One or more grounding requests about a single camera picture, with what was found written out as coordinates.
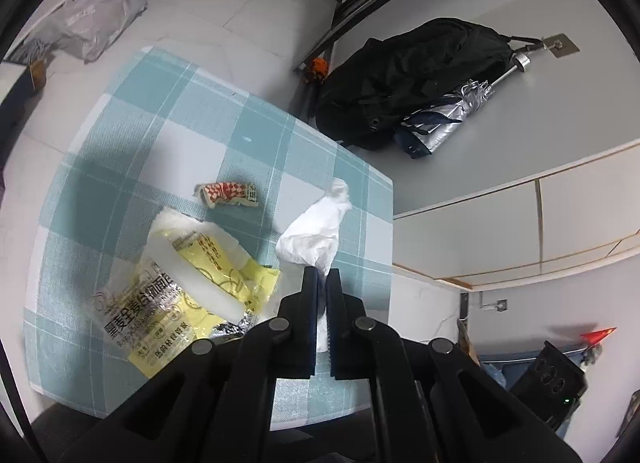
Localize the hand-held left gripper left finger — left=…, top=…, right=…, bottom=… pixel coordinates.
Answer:
left=55, top=267, right=321, bottom=463

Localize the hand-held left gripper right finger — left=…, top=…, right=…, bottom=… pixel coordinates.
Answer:
left=327, top=268, right=583, bottom=463

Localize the white tissue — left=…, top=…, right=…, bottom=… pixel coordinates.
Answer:
left=276, top=178, right=352, bottom=355

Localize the yellow plastic food packet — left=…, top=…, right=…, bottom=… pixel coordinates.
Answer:
left=91, top=230, right=282, bottom=380

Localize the red checked snack wrapper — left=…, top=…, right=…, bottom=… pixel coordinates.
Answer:
left=194, top=181, right=259, bottom=210

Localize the white cabinet with wood trim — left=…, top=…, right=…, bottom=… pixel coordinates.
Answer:
left=392, top=140, right=640, bottom=294

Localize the teal checked tablecloth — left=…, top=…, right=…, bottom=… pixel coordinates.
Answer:
left=22, top=46, right=394, bottom=431

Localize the silver folded umbrella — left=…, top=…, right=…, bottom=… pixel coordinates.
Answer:
left=395, top=54, right=532, bottom=160

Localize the small orange object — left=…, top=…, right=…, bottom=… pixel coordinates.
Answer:
left=306, top=57, right=332, bottom=84

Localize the black backpack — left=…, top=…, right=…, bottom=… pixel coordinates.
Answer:
left=316, top=18, right=543, bottom=151

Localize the grey plastic bag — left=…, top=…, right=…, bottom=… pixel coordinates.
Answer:
left=30, top=0, right=149, bottom=62

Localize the white side table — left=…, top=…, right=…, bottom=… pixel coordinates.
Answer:
left=0, top=59, right=51, bottom=154

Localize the striped grey cloth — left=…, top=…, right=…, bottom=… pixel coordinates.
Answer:
left=9, top=37, right=57, bottom=64

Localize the metal wall hook plate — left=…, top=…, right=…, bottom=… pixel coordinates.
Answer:
left=542, top=33, right=581, bottom=59

